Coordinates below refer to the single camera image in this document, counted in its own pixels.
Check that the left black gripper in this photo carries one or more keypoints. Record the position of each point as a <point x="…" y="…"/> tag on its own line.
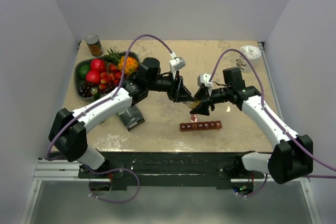
<point x="178" y="92"/>

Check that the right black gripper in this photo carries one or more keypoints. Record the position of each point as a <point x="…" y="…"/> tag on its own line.
<point x="203" y="93"/>

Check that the small pill bottle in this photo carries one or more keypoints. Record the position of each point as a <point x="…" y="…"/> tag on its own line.
<point x="193" y="104"/>

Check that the red weekly pill organizer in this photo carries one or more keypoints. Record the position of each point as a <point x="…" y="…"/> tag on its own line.
<point x="196" y="125"/>

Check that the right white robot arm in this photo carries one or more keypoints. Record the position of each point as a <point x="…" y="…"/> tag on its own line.
<point x="291" y="155"/>

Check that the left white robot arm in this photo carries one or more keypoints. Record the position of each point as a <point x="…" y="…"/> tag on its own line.
<point x="70" y="128"/>

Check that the razor package box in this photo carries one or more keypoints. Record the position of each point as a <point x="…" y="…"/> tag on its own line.
<point x="131" y="117"/>

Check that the orange spiky fruit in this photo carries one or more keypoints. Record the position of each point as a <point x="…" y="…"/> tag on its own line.
<point x="131" y="65"/>

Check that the white paper cup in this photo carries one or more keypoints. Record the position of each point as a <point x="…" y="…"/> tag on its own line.
<point x="252" y="53"/>

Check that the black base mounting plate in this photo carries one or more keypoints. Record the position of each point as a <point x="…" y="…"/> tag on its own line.
<point x="166" y="169"/>

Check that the strawberries pile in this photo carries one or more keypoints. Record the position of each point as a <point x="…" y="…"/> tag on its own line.
<point x="110" y="78"/>

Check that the green glass bottle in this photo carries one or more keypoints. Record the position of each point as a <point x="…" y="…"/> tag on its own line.
<point x="95" y="94"/>

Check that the red apple upper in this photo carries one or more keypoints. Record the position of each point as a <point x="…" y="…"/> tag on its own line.
<point x="98" y="65"/>

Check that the red apple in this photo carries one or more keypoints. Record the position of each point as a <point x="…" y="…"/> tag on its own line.
<point x="93" y="77"/>
<point x="98" y="65"/>

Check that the red apple lower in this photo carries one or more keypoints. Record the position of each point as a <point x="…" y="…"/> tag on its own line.
<point x="93" y="77"/>

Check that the dark grape bunch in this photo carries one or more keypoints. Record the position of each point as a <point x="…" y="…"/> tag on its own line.
<point x="85" y="89"/>

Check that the green lime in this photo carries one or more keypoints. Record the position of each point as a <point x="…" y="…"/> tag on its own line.
<point x="83" y="70"/>

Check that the tin can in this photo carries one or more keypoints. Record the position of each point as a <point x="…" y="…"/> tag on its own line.
<point x="94" y="45"/>

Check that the grey fruit tray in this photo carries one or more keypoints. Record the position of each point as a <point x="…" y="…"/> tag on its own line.
<point x="112" y="57"/>

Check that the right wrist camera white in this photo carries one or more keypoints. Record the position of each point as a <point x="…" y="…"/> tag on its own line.
<point x="204" y="79"/>

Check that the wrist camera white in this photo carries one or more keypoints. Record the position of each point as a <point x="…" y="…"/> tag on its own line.
<point x="176" y="64"/>
<point x="204" y="79"/>

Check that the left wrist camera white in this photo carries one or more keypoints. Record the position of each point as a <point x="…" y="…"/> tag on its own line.
<point x="176" y="64"/>

